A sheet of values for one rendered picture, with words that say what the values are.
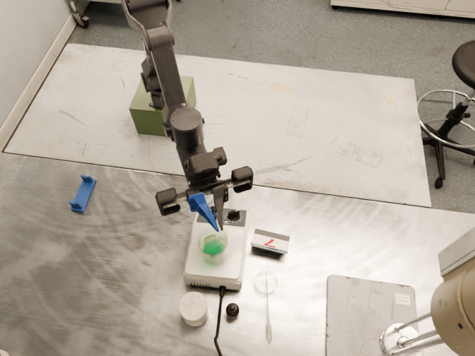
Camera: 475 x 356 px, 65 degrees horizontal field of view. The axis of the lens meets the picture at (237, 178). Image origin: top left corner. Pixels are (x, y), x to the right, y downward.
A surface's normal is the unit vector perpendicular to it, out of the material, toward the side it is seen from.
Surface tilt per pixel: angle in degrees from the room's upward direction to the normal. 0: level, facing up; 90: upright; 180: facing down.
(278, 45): 0
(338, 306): 0
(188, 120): 0
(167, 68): 69
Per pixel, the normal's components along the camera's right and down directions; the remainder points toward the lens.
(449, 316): -1.00, 0.06
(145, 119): -0.15, 0.84
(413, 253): 0.00, -0.52
